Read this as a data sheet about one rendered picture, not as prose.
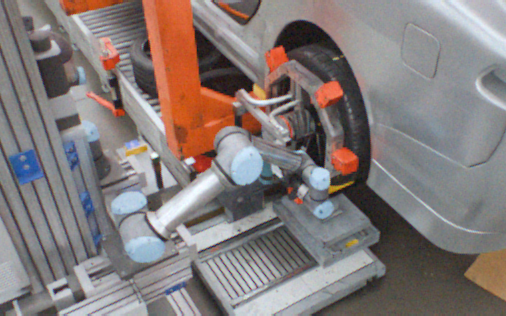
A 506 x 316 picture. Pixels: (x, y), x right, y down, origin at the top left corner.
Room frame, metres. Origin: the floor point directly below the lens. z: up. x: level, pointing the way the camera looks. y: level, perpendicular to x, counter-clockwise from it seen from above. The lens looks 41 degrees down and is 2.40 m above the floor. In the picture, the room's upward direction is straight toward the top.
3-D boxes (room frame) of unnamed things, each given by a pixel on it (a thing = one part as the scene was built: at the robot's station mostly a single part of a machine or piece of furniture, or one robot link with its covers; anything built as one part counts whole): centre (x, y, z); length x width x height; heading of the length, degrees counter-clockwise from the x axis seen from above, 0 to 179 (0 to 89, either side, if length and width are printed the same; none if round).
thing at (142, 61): (3.50, 0.70, 0.39); 0.66 x 0.66 x 0.24
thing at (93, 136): (1.83, 0.80, 0.98); 0.13 x 0.12 x 0.14; 109
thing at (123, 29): (3.64, 0.81, 0.14); 2.47 x 0.85 x 0.27; 32
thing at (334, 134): (2.12, -0.08, 0.85); 0.54 x 0.07 x 0.54; 32
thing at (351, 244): (2.21, -0.23, 0.13); 0.50 x 0.36 x 0.10; 32
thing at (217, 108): (2.54, 0.21, 0.69); 0.52 x 0.17 x 0.35; 122
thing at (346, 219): (2.21, -0.23, 0.32); 0.40 x 0.30 x 0.28; 32
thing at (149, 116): (3.44, 1.14, 0.28); 2.47 x 0.09 x 0.22; 32
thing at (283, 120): (2.08, -0.02, 0.85); 0.21 x 0.14 x 0.14; 122
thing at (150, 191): (2.30, 0.72, 0.44); 0.43 x 0.17 x 0.03; 32
